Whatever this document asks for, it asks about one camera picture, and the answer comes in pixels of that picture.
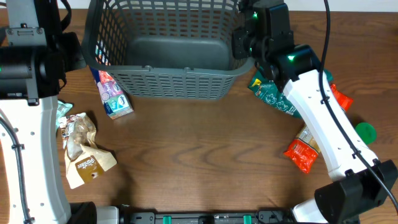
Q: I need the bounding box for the Kleenex tissue multipack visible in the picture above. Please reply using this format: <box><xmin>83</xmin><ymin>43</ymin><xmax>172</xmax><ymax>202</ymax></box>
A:
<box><xmin>90</xmin><ymin>67</ymin><xmax>134</xmax><ymax>119</ymax></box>

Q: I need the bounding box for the mint green wipes packet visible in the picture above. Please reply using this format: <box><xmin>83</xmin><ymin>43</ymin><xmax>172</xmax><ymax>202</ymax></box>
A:
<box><xmin>55</xmin><ymin>100</ymin><xmax>73</xmax><ymax>129</ymax></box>

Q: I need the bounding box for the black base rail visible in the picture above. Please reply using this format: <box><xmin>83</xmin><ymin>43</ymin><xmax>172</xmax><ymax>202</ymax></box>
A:
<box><xmin>118</xmin><ymin>211</ymin><xmax>295</xmax><ymax>224</ymax></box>

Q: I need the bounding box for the beige paper snack bag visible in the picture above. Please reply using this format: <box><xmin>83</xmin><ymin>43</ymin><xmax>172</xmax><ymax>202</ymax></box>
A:
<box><xmin>58</xmin><ymin>113</ymin><xmax>117</xmax><ymax>189</ymax></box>

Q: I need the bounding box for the grey plastic basket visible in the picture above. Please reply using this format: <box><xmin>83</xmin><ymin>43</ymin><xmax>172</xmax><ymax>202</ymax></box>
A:
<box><xmin>81</xmin><ymin>0</ymin><xmax>254</xmax><ymax>100</ymax></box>

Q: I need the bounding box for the green lid jar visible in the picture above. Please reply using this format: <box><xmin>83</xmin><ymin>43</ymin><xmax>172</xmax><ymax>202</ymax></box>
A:
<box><xmin>355</xmin><ymin>123</ymin><xmax>377</xmax><ymax>144</ymax></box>

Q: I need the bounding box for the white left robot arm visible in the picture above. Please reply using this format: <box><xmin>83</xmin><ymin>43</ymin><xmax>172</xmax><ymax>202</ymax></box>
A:
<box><xmin>1</xmin><ymin>0</ymin><xmax>97</xmax><ymax>223</ymax></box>

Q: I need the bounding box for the green Nescafe coffee bag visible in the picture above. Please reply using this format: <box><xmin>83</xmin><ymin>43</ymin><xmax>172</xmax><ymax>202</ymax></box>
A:
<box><xmin>248</xmin><ymin>68</ymin><xmax>333</xmax><ymax>119</ymax></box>

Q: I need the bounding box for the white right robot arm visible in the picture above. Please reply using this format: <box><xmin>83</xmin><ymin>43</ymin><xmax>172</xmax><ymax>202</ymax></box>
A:
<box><xmin>232</xmin><ymin>0</ymin><xmax>397</xmax><ymax>223</ymax></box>

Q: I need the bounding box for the orange noodle packet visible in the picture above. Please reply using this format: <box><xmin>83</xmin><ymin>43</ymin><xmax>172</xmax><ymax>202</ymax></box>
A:
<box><xmin>284</xmin><ymin>84</ymin><xmax>354</xmax><ymax>174</ymax></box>

